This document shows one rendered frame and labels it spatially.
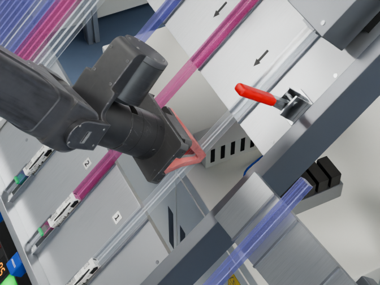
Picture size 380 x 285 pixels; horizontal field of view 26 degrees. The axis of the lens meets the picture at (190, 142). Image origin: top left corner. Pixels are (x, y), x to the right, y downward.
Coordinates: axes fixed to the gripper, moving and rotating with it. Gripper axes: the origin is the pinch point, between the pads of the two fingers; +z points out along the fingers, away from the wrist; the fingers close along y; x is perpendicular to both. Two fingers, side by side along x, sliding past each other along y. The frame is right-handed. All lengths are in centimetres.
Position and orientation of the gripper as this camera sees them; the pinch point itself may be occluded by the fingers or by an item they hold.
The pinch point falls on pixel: (195, 152)
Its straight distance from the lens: 106.0
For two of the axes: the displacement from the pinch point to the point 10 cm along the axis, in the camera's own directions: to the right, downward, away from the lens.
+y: -4.5, -6.6, 6.0
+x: -6.2, 7.1, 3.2
